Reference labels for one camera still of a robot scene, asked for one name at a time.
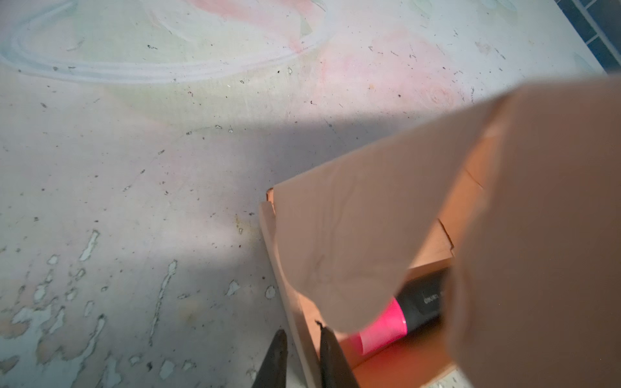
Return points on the pink paper box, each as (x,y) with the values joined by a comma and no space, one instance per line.
(516,197)

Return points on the pink black marker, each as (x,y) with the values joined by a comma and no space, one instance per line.
(418,303)

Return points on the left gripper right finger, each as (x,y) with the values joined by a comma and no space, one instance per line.
(334,368)

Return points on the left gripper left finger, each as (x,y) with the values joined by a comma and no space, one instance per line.
(273,370)

